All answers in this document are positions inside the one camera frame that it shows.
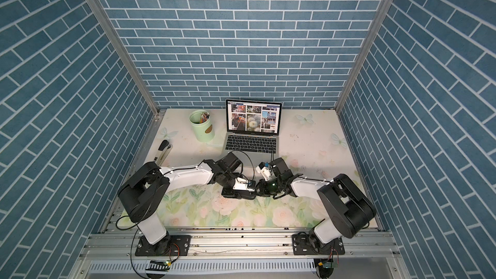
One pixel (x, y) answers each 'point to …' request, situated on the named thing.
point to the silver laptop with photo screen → (252, 129)
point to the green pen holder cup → (202, 124)
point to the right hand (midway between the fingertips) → (253, 193)
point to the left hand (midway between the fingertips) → (243, 189)
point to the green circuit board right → (330, 265)
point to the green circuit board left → (158, 265)
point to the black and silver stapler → (163, 152)
